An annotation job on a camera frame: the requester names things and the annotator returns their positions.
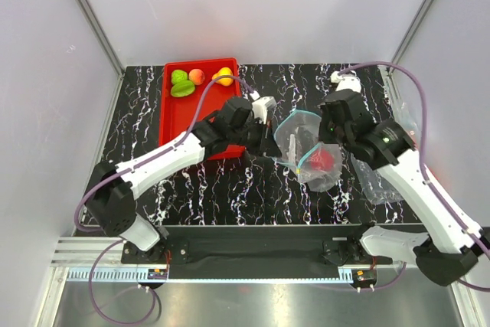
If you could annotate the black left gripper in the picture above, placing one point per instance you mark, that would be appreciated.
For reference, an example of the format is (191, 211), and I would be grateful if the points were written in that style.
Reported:
(257, 148)

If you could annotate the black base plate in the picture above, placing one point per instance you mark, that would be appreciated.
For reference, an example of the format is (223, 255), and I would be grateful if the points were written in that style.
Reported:
(272, 249)

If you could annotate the red apple toy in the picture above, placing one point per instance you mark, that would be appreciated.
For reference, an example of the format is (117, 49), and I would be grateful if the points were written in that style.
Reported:
(321, 160)

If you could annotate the right aluminium frame post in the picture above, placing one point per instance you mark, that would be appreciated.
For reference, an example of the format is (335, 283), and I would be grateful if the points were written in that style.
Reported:
(412, 30)

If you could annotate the red plastic tray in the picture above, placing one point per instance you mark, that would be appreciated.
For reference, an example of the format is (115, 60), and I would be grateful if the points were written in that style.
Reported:
(177, 112)

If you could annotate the aluminium frame post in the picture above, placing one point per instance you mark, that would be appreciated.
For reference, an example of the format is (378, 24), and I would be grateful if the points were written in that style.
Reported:
(101, 36)
(412, 30)

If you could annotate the left aluminium frame post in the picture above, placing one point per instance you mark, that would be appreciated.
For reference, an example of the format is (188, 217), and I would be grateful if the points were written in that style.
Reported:
(101, 36)

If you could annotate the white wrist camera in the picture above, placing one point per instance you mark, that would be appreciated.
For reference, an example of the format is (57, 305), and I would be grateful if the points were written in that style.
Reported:
(346, 81)
(262, 106)

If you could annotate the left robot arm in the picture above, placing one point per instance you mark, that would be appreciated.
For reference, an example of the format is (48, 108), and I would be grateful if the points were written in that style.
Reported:
(114, 189)

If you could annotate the green round cabbage toy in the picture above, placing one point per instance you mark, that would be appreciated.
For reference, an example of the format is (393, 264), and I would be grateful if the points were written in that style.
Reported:
(178, 76)

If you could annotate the orange peach toy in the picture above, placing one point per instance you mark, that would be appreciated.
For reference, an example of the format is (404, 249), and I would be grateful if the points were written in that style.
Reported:
(196, 76)

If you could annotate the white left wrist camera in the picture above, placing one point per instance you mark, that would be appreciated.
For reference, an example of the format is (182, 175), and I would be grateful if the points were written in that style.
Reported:
(262, 106)

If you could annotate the clear blue zip bag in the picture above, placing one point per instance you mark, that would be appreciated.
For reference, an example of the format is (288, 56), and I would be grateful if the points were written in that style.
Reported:
(295, 159)

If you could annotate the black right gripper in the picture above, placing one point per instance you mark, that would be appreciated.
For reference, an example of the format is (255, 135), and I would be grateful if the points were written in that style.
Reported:
(323, 136)

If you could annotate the yellow pear toy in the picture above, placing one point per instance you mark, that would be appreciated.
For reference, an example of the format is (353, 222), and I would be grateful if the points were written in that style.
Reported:
(224, 77)

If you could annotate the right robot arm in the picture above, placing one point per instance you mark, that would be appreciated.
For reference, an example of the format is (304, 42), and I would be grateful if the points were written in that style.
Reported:
(451, 244)

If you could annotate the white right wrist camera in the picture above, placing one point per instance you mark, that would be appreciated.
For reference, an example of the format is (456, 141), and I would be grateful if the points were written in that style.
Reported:
(346, 81)

